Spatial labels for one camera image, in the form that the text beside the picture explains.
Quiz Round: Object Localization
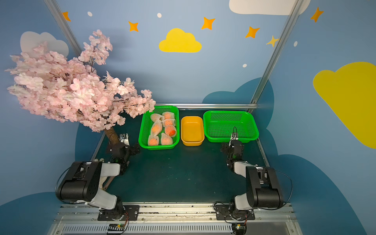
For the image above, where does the yellow plastic tub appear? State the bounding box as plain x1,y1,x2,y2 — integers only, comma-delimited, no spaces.
181,116,205,146

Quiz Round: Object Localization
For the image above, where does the netted orange with opening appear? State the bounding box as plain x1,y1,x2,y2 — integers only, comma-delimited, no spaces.
164,125,177,137

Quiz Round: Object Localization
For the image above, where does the aluminium mounting rail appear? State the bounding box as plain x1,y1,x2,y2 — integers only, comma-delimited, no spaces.
48,202,303,235

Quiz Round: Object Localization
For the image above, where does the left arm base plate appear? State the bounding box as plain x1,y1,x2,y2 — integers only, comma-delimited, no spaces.
97,205,140,221

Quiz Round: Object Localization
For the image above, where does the right green plastic basket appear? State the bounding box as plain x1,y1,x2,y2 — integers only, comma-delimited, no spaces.
203,110,259,143

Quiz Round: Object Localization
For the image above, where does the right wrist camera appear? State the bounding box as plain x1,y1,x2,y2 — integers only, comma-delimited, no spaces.
231,132,239,141

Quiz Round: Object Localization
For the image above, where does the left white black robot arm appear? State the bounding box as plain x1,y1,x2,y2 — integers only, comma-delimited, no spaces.
55,142,140,221

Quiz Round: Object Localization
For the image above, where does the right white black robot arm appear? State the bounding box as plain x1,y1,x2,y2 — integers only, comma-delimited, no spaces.
221,139,285,221

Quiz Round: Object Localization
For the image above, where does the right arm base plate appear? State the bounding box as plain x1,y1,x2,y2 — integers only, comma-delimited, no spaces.
213,204,255,221

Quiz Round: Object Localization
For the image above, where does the left green plastic basket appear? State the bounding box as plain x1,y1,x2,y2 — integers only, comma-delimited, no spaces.
139,106,180,150

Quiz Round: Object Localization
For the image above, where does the green plastic basket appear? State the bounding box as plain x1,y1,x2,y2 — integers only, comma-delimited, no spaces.
203,110,259,143
139,106,180,150

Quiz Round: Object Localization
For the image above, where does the left small circuit board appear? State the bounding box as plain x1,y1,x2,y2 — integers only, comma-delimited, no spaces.
106,224,126,235

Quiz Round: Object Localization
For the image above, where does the right small circuit board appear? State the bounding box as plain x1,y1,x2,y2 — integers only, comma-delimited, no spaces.
231,223,247,235

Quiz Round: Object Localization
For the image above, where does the pink artificial blossom tree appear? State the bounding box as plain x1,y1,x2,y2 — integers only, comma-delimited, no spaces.
8,30,156,144

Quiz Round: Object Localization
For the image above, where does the small circuit board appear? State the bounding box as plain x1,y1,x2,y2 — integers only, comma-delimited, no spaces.
106,224,126,235
231,223,247,235

